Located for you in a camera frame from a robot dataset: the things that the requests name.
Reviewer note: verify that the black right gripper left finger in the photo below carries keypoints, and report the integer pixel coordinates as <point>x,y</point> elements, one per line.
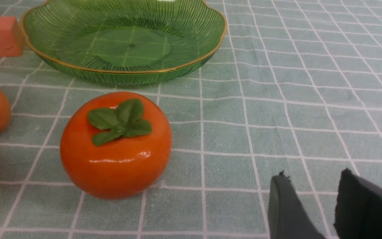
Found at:
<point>287,217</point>

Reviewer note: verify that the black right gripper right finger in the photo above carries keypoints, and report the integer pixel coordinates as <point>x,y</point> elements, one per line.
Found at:
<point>358,212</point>

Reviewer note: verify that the orange persimmon with green leaves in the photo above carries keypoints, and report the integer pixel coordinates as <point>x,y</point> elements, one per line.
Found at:
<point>116,145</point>

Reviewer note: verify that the green glass plate gold rim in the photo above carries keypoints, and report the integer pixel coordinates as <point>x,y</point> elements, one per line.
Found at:
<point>124,42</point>

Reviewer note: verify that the orange foam cube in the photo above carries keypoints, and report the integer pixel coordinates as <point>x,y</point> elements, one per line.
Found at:
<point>11,38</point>

